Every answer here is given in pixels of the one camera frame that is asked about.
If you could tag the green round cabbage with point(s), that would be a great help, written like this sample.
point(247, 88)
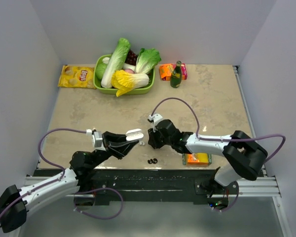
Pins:
point(100, 70)

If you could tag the orange snack box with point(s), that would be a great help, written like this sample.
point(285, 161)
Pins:
point(165, 71)

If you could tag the tall green napa cabbage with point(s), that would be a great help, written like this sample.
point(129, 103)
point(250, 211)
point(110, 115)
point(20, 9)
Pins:
point(116, 61)

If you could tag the dark red grapes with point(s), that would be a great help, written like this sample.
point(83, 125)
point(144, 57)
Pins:
point(131, 58)

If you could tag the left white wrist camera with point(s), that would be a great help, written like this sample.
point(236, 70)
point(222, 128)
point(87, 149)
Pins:
point(97, 139)

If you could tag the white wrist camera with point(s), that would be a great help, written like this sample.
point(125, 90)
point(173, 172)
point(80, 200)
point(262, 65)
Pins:
point(97, 139)
point(156, 118)

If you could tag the aluminium front rail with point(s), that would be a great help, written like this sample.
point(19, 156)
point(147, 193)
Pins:
point(262, 187)

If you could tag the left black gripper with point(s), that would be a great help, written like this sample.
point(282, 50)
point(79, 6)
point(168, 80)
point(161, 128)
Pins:
point(117, 145)

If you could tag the aluminium rail right edge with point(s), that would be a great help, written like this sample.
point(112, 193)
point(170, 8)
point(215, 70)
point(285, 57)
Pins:
point(235, 68)

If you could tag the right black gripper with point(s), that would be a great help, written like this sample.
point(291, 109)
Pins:
point(152, 140)

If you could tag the green glass bottle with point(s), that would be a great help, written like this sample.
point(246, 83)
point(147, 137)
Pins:
point(176, 76)

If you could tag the pink snack box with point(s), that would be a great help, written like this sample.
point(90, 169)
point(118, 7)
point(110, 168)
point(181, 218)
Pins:
point(184, 71)

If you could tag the orange sponge pack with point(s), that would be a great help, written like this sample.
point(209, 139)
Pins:
point(198, 159)

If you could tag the yellow napa cabbage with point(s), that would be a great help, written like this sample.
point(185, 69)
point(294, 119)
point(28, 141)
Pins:
point(125, 82)

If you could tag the white earbud charging case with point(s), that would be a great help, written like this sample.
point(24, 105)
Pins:
point(134, 134)

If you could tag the yellow Lays chips bag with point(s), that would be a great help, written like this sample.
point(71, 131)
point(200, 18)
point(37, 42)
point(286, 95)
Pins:
point(76, 77)

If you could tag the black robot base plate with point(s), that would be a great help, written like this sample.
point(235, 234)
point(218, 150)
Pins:
point(155, 185)

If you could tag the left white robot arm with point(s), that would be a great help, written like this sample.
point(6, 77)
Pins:
point(16, 203)

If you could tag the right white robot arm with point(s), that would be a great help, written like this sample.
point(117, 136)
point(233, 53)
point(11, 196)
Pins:
point(245, 159)

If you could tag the green lettuce leaf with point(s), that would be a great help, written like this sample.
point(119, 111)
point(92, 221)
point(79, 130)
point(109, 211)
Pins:
point(147, 60)

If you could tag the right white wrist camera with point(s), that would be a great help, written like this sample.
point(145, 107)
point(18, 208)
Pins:
point(156, 118)

